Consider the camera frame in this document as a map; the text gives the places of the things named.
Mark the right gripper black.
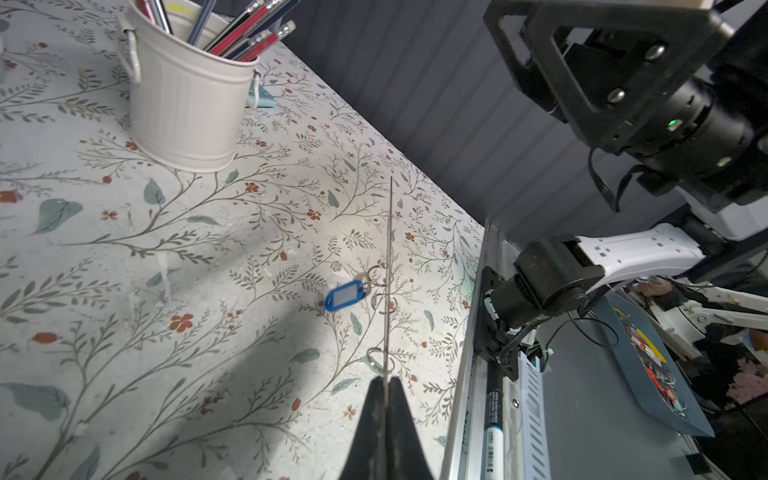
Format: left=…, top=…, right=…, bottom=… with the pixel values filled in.
left=483, top=1, right=734, bottom=150

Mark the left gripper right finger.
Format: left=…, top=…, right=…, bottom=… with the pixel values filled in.
left=385, top=377, right=433, bottom=480

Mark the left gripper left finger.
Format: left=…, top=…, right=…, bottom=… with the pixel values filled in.
left=339, top=377, right=386, bottom=480

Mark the blue key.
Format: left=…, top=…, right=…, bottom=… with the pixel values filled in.
left=324, top=280, right=371, bottom=312

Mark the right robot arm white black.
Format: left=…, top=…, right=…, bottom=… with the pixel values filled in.
left=475, top=1, right=767, bottom=379

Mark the blue bin with clutter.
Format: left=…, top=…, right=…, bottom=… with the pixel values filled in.
left=593, top=293, right=714, bottom=438

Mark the white pencil cup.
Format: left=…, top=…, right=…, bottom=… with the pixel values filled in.
left=117, top=1, right=257, bottom=173

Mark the black marker on rail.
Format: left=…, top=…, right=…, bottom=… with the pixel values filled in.
left=482, top=363, right=504, bottom=480

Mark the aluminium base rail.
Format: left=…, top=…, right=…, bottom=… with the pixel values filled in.
left=438, top=225, right=551, bottom=480

